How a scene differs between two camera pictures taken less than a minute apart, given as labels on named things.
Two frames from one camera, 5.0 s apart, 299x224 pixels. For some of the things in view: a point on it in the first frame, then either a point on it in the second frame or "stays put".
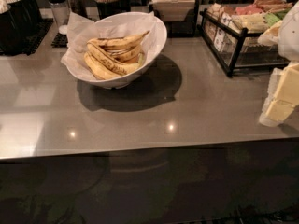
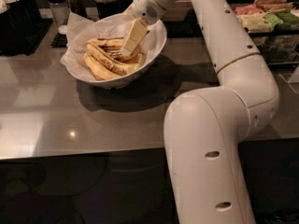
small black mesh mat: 60,41 stays put
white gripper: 290,41 -> 146,4
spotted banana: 119,43 stays put
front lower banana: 98,71 stays put
